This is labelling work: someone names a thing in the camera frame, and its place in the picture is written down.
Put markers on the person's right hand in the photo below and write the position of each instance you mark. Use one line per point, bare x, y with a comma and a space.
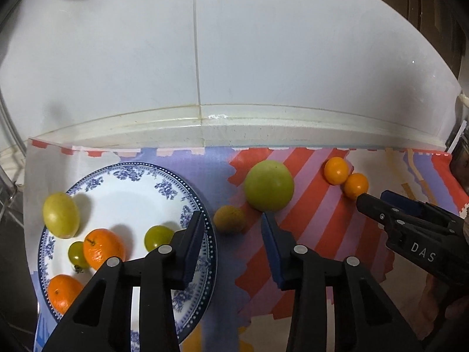
445, 308

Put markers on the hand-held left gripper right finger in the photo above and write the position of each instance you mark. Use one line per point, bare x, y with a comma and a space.
273, 245

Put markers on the green apple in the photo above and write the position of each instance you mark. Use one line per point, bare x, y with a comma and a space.
268, 185

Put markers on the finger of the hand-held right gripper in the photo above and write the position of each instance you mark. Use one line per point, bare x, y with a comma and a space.
403, 201
372, 205

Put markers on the orange mandarin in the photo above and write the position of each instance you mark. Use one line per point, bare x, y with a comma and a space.
62, 295
103, 248

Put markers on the blue patterned white plate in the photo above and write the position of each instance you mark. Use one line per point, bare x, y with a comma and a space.
121, 205

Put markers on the light green tomato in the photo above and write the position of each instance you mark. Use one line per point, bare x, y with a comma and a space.
158, 236

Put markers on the dark green tomato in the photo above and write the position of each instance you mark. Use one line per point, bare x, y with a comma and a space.
77, 256

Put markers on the colourful patterned cloth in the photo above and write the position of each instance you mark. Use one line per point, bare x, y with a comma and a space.
318, 209

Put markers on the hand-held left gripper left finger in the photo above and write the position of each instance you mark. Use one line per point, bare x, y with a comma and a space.
194, 242

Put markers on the small orange kumquat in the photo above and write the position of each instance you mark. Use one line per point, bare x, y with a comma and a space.
355, 186
336, 170

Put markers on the yellow-green apple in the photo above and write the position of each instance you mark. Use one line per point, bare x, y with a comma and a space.
61, 215

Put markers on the dark wooden window frame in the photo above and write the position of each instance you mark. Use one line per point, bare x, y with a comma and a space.
439, 25

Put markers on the dark kitchen sink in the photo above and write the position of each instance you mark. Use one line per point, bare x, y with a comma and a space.
14, 264

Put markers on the small yellow-brown fruit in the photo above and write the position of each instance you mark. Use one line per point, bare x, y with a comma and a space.
229, 219

